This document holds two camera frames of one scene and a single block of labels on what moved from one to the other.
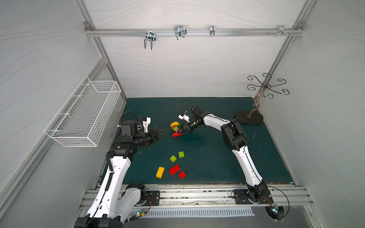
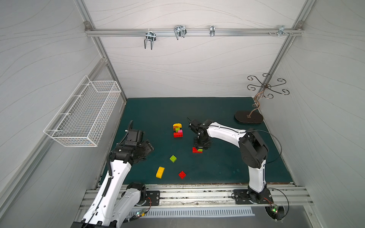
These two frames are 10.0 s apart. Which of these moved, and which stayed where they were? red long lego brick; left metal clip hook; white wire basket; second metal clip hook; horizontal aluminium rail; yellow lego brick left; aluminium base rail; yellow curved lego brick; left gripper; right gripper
Moved: left gripper; red long lego brick; yellow curved lego brick; right gripper
Stayed: horizontal aluminium rail; aluminium base rail; white wire basket; left metal clip hook; yellow lego brick left; second metal clip hook
